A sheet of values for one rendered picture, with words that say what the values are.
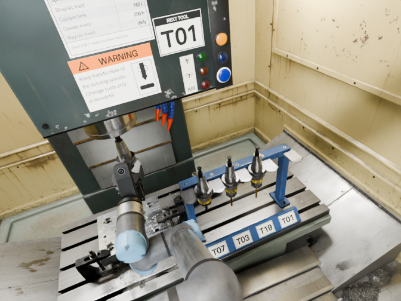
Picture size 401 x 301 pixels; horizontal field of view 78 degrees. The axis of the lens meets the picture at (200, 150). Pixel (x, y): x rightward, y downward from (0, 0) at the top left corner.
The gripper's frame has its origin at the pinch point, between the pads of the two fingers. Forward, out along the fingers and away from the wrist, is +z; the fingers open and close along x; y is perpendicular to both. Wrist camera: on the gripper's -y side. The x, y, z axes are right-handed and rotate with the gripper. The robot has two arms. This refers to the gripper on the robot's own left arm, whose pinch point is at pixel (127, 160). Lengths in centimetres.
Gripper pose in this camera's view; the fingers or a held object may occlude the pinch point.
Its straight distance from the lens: 91.6
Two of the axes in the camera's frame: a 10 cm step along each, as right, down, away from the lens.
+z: -2.3, -5.9, 7.8
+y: 1.3, 7.7, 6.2
